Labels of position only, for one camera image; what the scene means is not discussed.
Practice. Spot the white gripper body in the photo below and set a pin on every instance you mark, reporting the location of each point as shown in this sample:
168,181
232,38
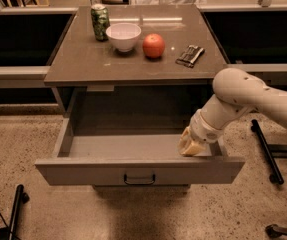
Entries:
204,131

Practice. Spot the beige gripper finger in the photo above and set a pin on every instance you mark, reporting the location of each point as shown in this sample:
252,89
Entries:
187,146

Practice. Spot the grey top drawer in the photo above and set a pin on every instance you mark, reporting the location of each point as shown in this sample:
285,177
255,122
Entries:
130,138

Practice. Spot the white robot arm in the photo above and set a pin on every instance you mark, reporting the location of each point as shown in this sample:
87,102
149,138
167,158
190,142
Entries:
236,93

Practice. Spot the grey drawer cabinet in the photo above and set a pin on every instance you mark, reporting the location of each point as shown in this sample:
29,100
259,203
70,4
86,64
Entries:
127,112

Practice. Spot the black stand leg right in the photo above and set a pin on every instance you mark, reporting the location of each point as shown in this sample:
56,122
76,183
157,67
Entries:
271,151

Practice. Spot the black stand leg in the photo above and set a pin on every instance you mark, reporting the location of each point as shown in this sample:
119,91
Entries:
9,231
271,151

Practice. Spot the dark snack packet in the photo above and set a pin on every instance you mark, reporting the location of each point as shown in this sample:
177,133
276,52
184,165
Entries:
190,55

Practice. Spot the red apple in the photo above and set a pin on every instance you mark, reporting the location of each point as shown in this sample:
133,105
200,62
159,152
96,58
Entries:
153,46

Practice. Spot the black caster foot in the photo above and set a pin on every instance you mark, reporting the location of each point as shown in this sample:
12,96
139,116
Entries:
275,231

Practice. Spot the white bowl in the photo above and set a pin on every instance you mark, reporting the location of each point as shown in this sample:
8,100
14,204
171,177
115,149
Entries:
123,36

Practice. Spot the green soda can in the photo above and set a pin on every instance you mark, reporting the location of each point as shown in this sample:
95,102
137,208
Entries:
100,21

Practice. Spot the black stand leg left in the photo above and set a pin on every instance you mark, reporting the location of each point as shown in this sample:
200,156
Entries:
9,231

